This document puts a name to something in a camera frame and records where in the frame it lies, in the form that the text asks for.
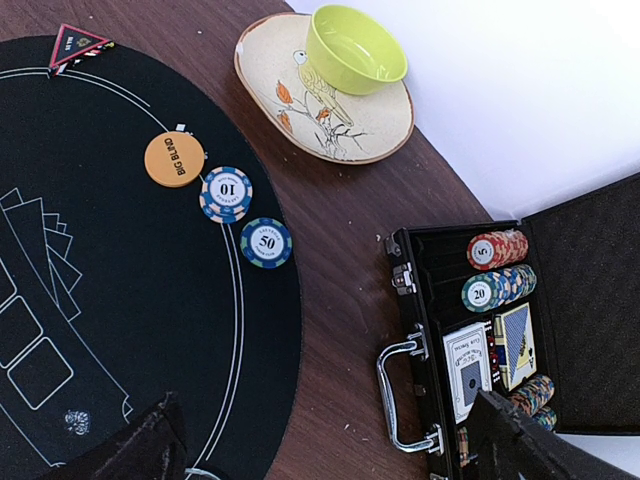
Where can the red triangular token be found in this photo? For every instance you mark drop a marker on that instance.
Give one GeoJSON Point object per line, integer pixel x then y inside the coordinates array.
{"type": "Point", "coordinates": [73, 45]}

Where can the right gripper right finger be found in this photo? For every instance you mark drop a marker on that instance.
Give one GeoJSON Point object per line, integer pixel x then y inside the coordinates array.
{"type": "Point", "coordinates": [510, 445]}

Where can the black poker chip case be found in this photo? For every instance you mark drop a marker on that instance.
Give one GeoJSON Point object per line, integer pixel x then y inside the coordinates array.
{"type": "Point", "coordinates": [585, 317]}

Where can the mixed chip row in case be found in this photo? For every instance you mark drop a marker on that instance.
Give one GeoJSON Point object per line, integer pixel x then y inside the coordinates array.
{"type": "Point", "coordinates": [533, 399]}

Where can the round black poker mat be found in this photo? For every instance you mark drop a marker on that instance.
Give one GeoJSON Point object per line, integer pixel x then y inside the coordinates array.
{"type": "Point", "coordinates": [116, 290]}

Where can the beige bird plate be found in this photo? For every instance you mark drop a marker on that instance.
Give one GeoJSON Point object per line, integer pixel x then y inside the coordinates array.
{"type": "Point", "coordinates": [271, 63]}

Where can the blue fifty chip top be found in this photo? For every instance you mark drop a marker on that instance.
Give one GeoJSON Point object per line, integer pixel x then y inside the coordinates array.
{"type": "Point", "coordinates": [266, 242]}

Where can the green twenty chip row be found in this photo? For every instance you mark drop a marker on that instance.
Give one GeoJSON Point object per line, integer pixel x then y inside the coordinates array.
{"type": "Point", "coordinates": [490, 290]}

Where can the loose card deck in case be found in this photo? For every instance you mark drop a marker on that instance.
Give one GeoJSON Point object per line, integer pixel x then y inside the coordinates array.
{"type": "Point", "coordinates": [515, 346]}

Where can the red five chip row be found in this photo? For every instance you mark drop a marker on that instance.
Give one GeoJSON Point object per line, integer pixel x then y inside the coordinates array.
{"type": "Point", "coordinates": [495, 249]}

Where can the boxed card deck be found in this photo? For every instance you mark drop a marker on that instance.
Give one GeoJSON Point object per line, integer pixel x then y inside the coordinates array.
{"type": "Point", "coordinates": [467, 359]}

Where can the blue ten chip top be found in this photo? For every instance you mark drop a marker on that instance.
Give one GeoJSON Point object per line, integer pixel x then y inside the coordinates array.
{"type": "Point", "coordinates": [226, 195]}

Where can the green plastic bowl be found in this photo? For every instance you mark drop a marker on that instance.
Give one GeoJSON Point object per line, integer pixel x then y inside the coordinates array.
{"type": "Point", "coordinates": [353, 52]}

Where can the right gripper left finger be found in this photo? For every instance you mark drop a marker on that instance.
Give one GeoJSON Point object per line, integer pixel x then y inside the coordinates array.
{"type": "Point", "coordinates": [153, 446]}

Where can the orange big blind button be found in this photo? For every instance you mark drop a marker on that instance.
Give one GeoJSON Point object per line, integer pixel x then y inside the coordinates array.
{"type": "Point", "coordinates": [174, 159]}

